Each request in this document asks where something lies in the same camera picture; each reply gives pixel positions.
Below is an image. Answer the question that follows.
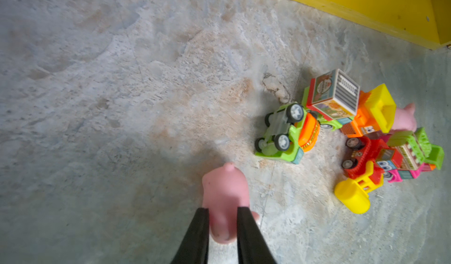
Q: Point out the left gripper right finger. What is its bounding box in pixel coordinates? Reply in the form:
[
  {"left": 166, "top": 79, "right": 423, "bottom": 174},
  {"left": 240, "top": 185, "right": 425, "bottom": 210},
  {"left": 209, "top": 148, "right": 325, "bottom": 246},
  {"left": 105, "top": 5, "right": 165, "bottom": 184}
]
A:
[{"left": 237, "top": 207, "right": 276, "bottom": 264}]

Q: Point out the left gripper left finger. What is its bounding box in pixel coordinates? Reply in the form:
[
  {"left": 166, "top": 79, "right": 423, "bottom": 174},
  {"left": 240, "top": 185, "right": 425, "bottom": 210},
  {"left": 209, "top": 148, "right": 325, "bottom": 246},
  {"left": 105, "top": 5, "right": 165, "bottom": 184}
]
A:
[{"left": 171, "top": 208, "right": 210, "bottom": 264}]

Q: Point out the pink toy pig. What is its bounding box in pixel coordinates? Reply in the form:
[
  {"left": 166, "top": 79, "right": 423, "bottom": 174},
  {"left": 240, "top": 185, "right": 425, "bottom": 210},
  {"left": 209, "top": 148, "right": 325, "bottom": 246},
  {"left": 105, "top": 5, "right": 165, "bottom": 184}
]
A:
[
  {"left": 202, "top": 163, "right": 250, "bottom": 245},
  {"left": 391, "top": 103, "right": 417, "bottom": 132}
]

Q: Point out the green orange tractor toy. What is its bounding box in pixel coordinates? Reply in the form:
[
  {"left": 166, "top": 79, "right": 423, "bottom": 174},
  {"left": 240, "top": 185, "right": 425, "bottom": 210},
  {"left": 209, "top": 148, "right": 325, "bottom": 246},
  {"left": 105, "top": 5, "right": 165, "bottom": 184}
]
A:
[{"left": 254, "top": 102, "right": 321, "bottom": 165}]

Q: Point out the red yellow bulldozer toy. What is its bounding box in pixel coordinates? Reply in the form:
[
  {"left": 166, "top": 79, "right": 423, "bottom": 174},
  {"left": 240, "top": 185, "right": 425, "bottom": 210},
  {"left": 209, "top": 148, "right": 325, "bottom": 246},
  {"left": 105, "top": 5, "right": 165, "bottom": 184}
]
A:
[{"left": 334, "top": 136, "right": 387, "bottom": 214}]

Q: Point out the magenta brown truck toy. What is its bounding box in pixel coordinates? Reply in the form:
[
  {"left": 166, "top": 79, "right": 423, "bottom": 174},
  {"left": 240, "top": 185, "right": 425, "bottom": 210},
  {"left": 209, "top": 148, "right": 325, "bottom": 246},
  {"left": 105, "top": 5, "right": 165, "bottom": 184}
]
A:
[{"left": 375, "top": 144, "right": 436, "bottom": 183}]

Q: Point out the green grey truck toy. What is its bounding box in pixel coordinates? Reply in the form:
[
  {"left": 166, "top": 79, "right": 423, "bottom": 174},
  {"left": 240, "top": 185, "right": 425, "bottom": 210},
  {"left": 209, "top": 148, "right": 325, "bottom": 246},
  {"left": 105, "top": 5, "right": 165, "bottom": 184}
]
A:
[{"left": 302, "top": 69, "right": 361, "bottom": 129}]

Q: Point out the yellow dump truck toy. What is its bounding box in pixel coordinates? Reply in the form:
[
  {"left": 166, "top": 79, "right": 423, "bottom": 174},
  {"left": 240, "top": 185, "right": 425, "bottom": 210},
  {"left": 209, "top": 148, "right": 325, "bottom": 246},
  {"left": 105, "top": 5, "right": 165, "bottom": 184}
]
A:
[{"left": 340, "top": 84, "right": 397, "bottom": 138}]

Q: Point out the green orange flatbed truck toy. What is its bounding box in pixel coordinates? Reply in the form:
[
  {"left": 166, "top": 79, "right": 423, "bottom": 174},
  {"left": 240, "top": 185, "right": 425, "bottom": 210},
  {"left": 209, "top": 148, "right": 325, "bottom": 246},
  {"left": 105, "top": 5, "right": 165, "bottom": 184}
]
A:
[{"left": 386, "top": 127, "right": 445, "bottom": 170}]

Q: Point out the yellow toy shelf unit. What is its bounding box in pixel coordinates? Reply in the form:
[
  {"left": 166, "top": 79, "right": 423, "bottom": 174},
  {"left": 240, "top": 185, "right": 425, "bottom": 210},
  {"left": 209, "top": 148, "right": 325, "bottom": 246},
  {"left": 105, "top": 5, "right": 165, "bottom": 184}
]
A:
[{"left": 293, "top": 0, "right": 451, "bottom": 50}]

